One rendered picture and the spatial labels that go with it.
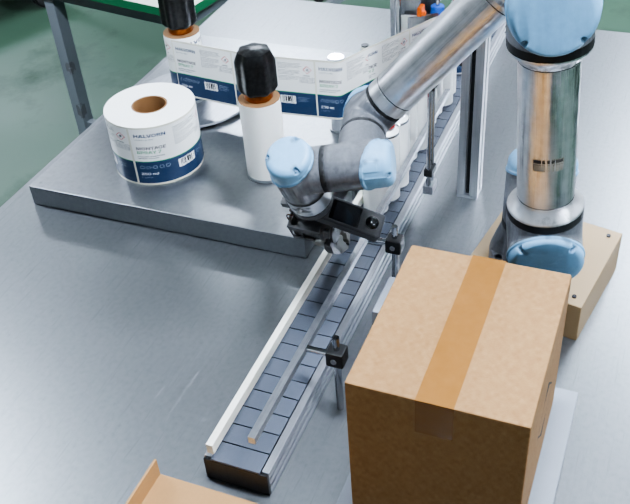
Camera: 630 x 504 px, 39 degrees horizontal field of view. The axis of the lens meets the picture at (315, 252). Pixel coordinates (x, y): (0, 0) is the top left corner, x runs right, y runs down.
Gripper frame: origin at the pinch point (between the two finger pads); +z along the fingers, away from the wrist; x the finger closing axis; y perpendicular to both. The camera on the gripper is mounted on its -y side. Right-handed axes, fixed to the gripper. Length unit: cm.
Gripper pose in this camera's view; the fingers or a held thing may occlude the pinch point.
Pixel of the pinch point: (347, 245)
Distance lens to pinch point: 166.9
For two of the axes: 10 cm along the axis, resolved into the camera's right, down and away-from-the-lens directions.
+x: -2.9, 9.1, -3.0
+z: 2.4, 3.7, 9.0
